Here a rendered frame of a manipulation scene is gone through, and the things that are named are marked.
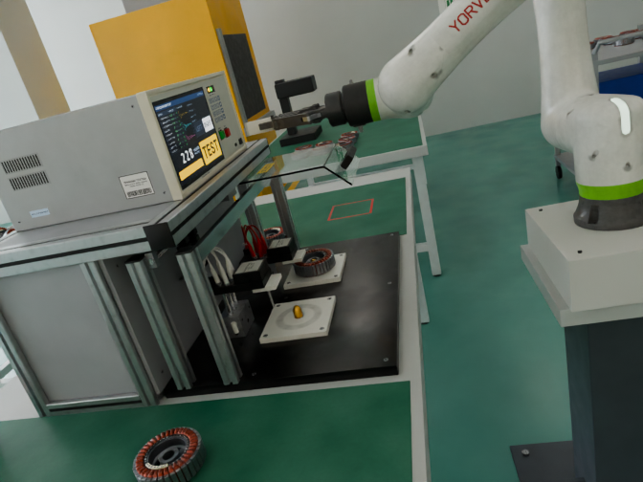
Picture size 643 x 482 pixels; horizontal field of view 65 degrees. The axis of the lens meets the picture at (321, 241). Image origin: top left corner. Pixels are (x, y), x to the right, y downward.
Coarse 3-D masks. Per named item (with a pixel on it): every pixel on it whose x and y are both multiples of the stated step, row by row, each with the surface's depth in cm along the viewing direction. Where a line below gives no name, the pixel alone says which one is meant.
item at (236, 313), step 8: (240, 304) 115; (248, 304) 117; (224, 312) 114; (240, 312) 112; (248, 312) 116; (224, 320) 111; (232, 320) 111; (240, 320) 111; (248, 320) 115; (232, 328) 112; (240, 328) 112; (248, 328) 114; (232, 336) 113; (240, 336) 112
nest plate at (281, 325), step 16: (288, 304) 119; (304, 304) 117; (320, 304) 115; (272, 320) 114; (288, 320) 112; (304, 320) 110; (320, 320) 108; (272, 336) 107; (288, 336) 106; (304, 336) 105; (320, 336) 105
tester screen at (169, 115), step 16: (192, 96) 108; (160, 112) 93; (176, 112) 99; (192, 112) 107; (208, 112) 114; (176, 128) 98; (192, 128) 105; (176, 144) 97; (192, 144) 104; (176, 160) 96; (192, 160) 103; (192, 176) 102
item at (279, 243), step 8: (272, 240) 136; (280, 240) 135; (288, 240) 133; (272, 248) 131; (280, 248) 130; (288, 248) 130; (296, 248) 135; (248, 256) 136; (256, 256) 133; (264, 256) 132; (272, 256) 131; (280, 256) 131; (288, 256) 130; (296, 256) 132
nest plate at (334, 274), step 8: (336, 256) 139; (344, 256) 137; (336, 264) 134; (328, 272) 130; (336, 272) 129; (288, 280) 132; (296, 280) 130; (304, 280) 129; (312, 280) 128; (320, 280) 127; (328, 280) 127; (336, 280) 127; (288, 288) 129
